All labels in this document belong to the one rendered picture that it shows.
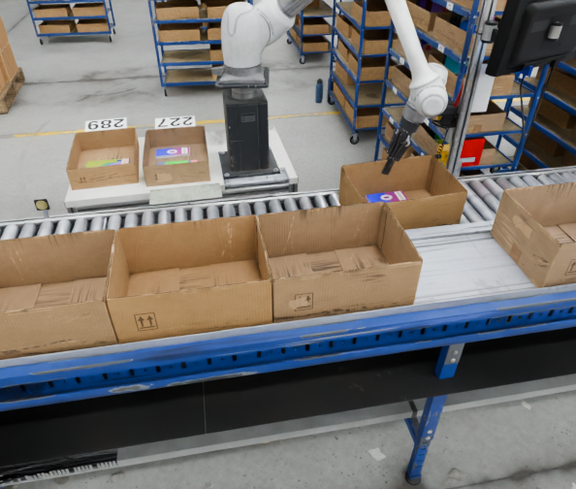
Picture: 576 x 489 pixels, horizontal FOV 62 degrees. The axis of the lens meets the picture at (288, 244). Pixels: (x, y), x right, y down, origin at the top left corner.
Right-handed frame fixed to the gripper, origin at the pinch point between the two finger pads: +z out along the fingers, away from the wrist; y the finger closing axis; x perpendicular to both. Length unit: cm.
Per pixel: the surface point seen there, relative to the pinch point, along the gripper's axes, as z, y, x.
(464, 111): -27.5, 8.3, -25.0
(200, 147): 39, 59, 65
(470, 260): 0, -60, -6
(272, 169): 28, 31, 35
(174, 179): 41, 27, 77
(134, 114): 132, 304, 98
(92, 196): 56, 23, 108
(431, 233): 1.4, -45.4, 0.6
